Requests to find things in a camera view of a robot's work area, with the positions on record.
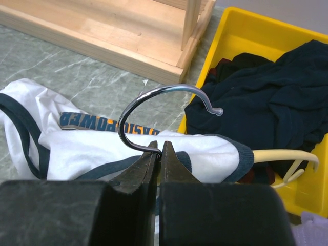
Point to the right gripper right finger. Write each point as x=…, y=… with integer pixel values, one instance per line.
x=172, y=169

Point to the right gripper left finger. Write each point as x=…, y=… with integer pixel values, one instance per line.
x=142, y=174

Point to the white tank top navy trim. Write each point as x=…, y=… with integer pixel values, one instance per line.
x=48, y=137

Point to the dark navy garment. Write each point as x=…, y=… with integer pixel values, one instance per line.
x=267, y=105

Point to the left wooden clothes rack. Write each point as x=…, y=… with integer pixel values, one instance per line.
x=153, y=39

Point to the purple blue shirt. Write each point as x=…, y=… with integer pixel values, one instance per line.
x=311, y=231

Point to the yellow plastic bin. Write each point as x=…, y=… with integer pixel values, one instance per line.
x=240, y=31

